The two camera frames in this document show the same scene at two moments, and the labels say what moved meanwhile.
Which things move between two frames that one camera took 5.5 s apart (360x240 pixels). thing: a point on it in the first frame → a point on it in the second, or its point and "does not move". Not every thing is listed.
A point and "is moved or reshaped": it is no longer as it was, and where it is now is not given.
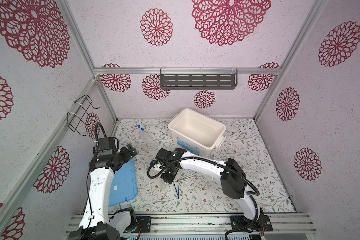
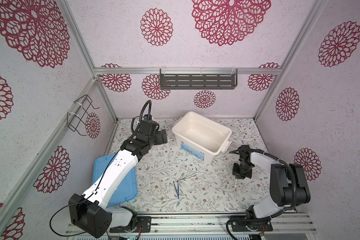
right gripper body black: (168, 174) → (241, 170)
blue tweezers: (177, 189) does not move
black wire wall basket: (76, 118) does not move
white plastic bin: (196, 133) is moved or reshaped
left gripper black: (124, 150) → (159, 140)
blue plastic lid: (123, 186) does not move
